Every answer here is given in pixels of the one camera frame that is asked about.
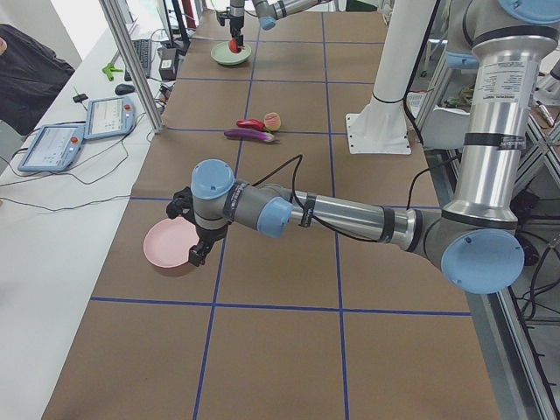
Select far teach pendant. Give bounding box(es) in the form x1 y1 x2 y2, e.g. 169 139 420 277
84 96 136 140

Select red chili pepper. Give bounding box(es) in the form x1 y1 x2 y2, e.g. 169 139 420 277
236 119 266 131

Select red apple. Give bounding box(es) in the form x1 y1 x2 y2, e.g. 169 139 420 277
227 38 242 54

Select purple eggplant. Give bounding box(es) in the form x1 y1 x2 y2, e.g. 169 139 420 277
223 128 277 144

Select green plate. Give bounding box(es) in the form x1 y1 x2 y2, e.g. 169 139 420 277
210 41 253 67

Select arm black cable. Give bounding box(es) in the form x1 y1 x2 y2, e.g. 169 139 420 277
253 153 465 244

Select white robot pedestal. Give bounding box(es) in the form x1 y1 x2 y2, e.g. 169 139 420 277
346 0 438 155

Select white chair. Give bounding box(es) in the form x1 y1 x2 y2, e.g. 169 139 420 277
421 107 470 151

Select black computer mouse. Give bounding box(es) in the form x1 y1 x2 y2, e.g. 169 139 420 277
115 83 136 95

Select peach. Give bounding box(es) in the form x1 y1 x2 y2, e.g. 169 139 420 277
263 112 282 132

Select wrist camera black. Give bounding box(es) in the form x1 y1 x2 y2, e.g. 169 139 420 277
166 186 195 224
216 9 232 27

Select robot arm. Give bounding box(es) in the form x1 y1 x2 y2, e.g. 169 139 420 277
225 0 323 53
184 1 559 294

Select aluminium frame post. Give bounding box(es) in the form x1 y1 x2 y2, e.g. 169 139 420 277
99 0 164 134

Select black keyboard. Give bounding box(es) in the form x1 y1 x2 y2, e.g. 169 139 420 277
126 38 152 79

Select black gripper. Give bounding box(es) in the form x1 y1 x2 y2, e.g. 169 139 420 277
188 224 228 266
229 16 244 53

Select pink plate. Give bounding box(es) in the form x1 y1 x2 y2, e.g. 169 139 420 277
143 218 199 269

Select seated person in black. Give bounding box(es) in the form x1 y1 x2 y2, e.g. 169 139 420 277
1 24 74 136

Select black power adapter box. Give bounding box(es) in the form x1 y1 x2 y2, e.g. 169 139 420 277
158 48 179 81

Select teach pendant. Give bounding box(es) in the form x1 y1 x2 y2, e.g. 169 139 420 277
17 124 85 172
84 96 136 140

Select near teach pendant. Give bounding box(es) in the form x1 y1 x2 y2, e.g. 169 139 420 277
17 124 85 172

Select green clamp tool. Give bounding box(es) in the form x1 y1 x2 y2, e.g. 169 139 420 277
101 63 123 81

